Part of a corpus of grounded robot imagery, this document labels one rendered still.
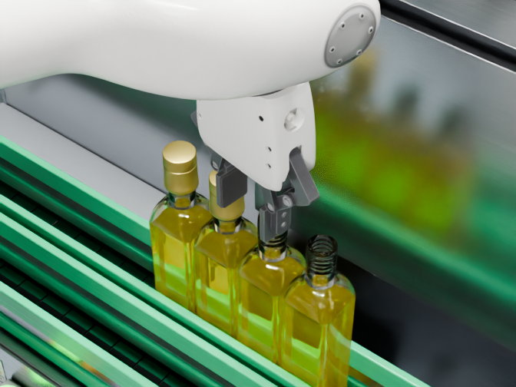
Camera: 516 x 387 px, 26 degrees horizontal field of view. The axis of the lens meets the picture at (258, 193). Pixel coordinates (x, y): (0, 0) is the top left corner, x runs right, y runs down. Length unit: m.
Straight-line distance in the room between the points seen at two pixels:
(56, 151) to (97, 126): 0.08
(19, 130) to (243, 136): 0.74
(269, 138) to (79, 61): 0.20
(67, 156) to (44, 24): 0.85
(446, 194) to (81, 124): 0.60
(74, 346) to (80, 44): 0.58
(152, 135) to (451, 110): 0.50
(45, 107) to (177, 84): 0.86
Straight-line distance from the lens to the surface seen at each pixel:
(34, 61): 0.70
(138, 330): 1.27
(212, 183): 1.07
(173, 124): 1.36
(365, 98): 1.08
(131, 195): 1.47
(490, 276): 1.14
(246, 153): 0.89
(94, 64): 0.72
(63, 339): 1.23
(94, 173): 1.50
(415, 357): 1.35
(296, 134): 0.87
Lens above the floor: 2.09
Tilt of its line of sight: 45 degrees down
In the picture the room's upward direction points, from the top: straight up
